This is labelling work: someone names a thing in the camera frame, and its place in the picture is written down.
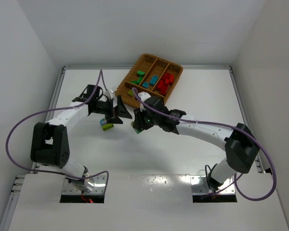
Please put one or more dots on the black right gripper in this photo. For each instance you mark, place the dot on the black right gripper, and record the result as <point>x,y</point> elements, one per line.
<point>139,120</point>

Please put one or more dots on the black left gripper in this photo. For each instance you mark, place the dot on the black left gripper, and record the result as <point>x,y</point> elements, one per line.
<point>114,110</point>

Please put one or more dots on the green yellow notched lego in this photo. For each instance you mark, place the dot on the green yellow notched lego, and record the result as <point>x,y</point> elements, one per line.
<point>137,127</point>

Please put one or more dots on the cyan lime lego stack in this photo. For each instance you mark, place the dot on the cyan lime lego stack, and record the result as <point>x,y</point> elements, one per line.
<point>104,125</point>

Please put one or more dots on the lime piece of split lego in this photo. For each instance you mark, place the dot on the lime piece of split lego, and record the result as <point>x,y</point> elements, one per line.
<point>130,93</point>

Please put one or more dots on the dark green split lego piece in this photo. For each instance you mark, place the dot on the dark green split lego piece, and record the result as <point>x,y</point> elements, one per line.
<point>135,82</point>

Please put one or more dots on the small cyan lego cube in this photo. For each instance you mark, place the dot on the small cyan lego cube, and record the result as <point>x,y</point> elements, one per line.
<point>145,85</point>

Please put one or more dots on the dark green lego brick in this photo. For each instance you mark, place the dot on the dark green lego brick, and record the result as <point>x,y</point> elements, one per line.
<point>139,80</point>

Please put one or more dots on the long cyan lego brick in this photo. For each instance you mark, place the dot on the long cyan lego brick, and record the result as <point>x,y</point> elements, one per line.
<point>153,80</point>

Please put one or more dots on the red top lego stack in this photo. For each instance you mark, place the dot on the red top lego stack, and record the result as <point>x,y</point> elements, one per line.
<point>163,90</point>

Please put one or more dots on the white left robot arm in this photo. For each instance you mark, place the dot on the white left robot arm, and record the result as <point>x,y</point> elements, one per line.
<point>50,145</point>

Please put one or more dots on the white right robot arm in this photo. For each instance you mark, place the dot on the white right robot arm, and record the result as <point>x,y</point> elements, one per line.
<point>237,142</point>

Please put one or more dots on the green lego in tray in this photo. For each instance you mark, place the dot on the green lego in tray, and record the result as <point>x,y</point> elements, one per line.
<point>140,73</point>

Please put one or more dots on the brown wicker divided tray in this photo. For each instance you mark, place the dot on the brown wicker divided tray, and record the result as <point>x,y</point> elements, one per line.
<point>152,66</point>

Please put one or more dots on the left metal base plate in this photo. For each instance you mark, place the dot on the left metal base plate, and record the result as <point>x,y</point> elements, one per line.
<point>92,186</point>

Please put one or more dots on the metal base plate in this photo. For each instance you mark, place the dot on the metal base plate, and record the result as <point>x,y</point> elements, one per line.
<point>200,186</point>
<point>92,186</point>

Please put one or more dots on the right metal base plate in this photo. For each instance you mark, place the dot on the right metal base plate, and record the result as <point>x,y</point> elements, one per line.
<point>200,186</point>

